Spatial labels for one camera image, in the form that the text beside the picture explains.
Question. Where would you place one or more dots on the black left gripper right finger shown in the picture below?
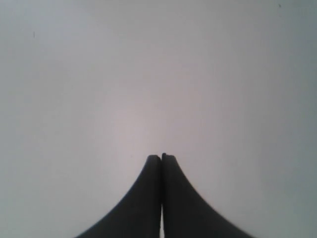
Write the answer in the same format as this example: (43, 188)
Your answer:
(185, 213)

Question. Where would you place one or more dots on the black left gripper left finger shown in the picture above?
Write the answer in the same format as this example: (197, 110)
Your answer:
(138, 213)

